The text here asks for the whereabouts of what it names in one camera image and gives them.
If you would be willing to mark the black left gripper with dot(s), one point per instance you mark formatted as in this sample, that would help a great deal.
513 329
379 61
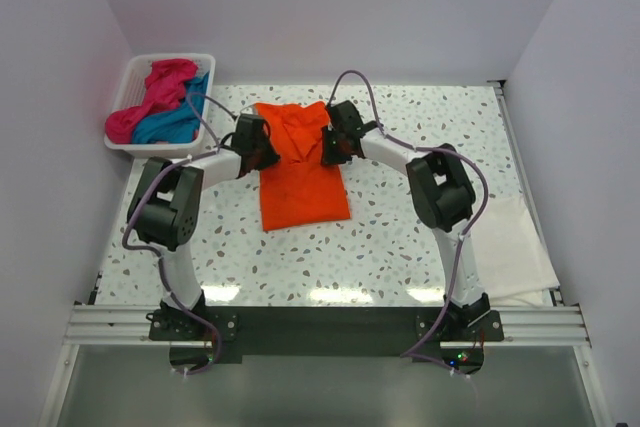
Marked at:
271 158

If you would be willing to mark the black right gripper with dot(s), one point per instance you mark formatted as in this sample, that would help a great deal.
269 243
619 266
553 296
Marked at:
327 156

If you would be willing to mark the orange t shirt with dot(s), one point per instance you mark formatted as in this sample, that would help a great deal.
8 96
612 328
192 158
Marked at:
299 190

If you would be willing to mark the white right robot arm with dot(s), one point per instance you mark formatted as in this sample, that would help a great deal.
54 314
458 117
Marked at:
442 195

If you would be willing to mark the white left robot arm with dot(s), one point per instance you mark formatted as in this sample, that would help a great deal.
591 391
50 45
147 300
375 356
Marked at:
163 214

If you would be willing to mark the blue t shirt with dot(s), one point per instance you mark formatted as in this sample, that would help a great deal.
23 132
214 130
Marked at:
176 126

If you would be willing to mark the pink t shirt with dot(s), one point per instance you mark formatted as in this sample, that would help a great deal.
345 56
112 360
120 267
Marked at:
164 91

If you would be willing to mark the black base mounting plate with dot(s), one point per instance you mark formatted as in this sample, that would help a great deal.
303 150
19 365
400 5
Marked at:
232 333

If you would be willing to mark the white folded cloth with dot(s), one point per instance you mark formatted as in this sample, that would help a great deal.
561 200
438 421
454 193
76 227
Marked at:
512 263

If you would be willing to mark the aluminium frame rail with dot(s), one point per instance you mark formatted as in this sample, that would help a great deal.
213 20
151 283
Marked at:
91 325

